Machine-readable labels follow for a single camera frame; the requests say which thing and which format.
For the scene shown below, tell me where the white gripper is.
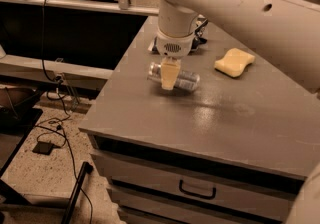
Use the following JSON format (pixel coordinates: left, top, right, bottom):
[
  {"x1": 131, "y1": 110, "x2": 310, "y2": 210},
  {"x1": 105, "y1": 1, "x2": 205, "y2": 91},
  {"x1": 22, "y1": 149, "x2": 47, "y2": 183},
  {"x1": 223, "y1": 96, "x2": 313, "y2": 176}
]
[{"x1": 156, "y1": 30, "x2": 194, "y2": 90}]

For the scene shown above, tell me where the silver blue redbull can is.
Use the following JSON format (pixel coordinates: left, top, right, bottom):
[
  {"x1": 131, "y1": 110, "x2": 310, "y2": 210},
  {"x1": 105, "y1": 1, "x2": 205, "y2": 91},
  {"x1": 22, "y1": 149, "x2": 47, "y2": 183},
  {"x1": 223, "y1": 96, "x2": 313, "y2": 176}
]
[{"x1": 147, "y1": 62, "x2": 200, "y2": 92}]

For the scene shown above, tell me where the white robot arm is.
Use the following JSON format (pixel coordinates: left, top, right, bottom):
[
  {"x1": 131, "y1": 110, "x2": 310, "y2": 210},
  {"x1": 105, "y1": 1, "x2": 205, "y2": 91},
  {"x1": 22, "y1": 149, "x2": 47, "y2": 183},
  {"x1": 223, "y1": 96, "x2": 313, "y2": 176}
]
[{"x1": 157, "y1": 0, "x2": 320, "y2": 95}]

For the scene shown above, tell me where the blue crumpled chip bag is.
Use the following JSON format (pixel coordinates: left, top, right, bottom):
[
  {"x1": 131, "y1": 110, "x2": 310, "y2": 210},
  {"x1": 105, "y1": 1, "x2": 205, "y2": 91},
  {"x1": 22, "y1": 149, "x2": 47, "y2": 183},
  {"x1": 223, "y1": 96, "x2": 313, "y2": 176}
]
[{"x1": 148, "y1": 17, "x2": 209, "y2": 53}]

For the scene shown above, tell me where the yellow sponge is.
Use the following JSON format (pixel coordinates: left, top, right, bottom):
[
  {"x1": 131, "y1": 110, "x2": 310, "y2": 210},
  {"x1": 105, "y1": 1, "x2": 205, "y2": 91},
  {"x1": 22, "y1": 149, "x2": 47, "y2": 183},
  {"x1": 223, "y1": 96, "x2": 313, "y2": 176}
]
[{"x1": 214, "y1": 48, "x2": 255, "y2": 78}]

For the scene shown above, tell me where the grey drawer cabinet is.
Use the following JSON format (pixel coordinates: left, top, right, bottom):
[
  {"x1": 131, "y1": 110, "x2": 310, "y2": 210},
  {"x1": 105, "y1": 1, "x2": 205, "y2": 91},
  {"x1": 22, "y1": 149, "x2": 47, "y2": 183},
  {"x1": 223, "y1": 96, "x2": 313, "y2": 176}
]
[{"x1": 80, "y1": 18, "x2": 320, "y2": 224}]

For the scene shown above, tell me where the black metal stand leg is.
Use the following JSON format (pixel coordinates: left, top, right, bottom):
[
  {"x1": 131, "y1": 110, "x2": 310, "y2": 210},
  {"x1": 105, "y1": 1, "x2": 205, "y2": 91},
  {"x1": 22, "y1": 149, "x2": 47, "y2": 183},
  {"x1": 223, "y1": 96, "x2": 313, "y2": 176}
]
[{"x1": 61, "y1": 162, "x2": 93, "y2": 224}]

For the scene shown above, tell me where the black power adapter box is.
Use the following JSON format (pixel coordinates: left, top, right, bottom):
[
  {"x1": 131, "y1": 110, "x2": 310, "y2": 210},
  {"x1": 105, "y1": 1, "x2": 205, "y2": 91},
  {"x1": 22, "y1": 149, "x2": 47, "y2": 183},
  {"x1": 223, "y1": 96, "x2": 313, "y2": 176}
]
[{"x1": 32, "y1": 141, "x2": 54, "y2": 155}]

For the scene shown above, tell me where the black floor cable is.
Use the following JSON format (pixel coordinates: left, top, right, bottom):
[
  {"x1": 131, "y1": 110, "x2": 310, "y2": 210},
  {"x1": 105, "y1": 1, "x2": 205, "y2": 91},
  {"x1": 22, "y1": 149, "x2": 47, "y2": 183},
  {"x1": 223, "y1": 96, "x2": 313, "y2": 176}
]
[{"x1": 33, "y1": 0, "x2": 94, "y2": 224}]

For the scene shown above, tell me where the black drawer handle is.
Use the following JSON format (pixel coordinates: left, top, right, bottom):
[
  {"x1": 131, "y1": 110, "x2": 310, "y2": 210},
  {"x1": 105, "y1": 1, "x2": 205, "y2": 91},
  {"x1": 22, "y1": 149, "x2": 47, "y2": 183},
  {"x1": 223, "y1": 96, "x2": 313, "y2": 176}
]
[{"x1": 178, "y1": 179, "x2": 217, "y2": 200}]

